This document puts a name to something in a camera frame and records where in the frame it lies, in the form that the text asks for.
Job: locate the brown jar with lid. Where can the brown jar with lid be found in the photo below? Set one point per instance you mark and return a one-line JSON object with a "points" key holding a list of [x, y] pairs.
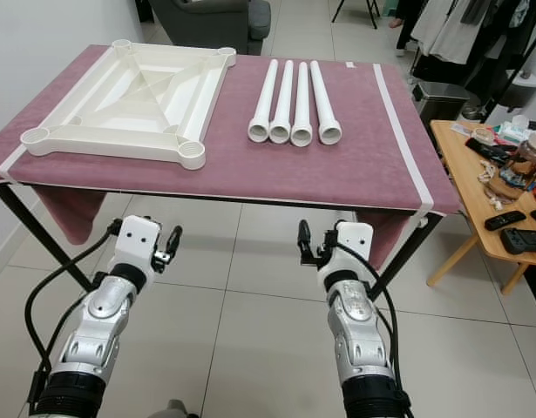
{"points": [[531, 157]]}

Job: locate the pale tissue pack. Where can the pale tissue pack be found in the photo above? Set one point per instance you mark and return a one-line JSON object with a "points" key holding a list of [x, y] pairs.
{"points": [[514, 132]]}

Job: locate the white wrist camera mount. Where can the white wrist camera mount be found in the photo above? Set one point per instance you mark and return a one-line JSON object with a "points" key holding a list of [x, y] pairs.
{"points": [[141, 242], [355, 246]]}

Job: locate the white plastic children table top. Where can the white plastic children table top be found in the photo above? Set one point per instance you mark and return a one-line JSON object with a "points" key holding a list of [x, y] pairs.
{"points": [[128, 100]]}

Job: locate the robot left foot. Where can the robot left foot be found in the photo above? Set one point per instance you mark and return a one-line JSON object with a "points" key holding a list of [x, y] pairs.
{"points": [[180, 409]]}

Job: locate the black gadget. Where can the black gadget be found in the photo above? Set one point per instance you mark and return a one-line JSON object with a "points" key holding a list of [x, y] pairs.
{"points": [[485, 150]]}

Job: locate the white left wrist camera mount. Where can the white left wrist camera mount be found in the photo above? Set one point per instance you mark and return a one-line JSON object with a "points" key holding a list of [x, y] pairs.
{"points": [[141, 242]]}

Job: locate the dark grey armchair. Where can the dark grey armchair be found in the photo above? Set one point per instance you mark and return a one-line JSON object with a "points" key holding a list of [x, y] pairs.
{"points": [[206, 22]]}

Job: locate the black metal table frame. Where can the black metal table frame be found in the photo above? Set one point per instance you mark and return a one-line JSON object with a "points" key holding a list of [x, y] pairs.
{"points": [[41, 237]]}

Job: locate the light wooden side table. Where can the light wooden side table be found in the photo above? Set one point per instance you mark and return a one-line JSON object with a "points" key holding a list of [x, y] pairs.
{"points": [[464, 183]]}

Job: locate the silver black trash bin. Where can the silver black trash bin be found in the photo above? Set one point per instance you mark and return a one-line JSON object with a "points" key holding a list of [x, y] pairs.
{"points": [[440, 97]]}

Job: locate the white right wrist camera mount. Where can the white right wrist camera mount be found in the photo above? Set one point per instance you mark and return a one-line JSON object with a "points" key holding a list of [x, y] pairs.
{"points": [[355, 246]]}

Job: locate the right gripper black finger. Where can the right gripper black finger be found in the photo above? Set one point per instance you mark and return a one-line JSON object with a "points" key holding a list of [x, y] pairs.
{"points": [[304, 239]]}

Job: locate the wide black handheld device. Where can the wide black handheld device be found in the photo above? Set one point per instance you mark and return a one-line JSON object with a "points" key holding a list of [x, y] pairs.
{"points": [[525, 241]]}

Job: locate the clothes rack with garments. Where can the clothes rack with garments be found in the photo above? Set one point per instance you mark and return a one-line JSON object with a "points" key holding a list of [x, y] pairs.
{"points": [[451, 26]]}

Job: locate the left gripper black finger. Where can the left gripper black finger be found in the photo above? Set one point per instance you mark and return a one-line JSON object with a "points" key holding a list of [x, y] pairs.
{"points": [[176, 239]]}

